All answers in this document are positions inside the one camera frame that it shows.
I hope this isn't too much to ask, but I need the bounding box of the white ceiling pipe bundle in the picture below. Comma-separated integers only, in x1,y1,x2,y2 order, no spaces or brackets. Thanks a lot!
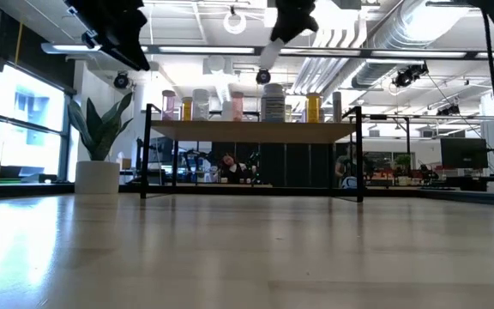
268,16,369,113

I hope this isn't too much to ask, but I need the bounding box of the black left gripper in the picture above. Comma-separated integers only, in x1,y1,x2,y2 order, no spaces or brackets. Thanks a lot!
64,0,152,72

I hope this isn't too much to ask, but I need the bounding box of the black computer monitor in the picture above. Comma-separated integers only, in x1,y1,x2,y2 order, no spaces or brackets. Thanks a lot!
439,136,490,170

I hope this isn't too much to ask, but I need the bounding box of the green snake plant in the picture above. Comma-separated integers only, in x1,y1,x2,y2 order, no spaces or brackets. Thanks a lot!
67,91,135,162

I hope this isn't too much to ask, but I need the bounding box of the person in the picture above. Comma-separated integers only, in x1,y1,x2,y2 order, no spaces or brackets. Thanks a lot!
334,143,362,190
219,152,252,185

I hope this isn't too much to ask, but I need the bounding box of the white ring ceiling lamp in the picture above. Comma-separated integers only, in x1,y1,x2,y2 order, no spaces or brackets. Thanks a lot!
223,4,248,35

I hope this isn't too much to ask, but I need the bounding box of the large white wide-cap bottle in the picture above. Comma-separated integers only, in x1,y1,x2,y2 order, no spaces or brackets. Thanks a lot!
260,82,287,124

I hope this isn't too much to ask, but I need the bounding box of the white round plant pot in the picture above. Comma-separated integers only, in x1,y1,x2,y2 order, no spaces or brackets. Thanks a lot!
74,160,121,195

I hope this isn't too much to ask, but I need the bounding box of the silver round ventilation duct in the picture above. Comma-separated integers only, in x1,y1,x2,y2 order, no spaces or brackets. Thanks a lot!
352,0,471,90

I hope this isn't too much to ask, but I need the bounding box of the black ceiling spotlight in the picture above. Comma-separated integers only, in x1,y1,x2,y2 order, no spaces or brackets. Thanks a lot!
437,104,461,118
391,63,430,89

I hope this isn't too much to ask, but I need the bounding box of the black round mounted camera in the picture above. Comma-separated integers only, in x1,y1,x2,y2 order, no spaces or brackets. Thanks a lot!
255,66,273,86
112,71,130,90

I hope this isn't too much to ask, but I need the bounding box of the large glass window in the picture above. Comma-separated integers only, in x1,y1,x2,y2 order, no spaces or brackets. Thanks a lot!
0,64,76,184

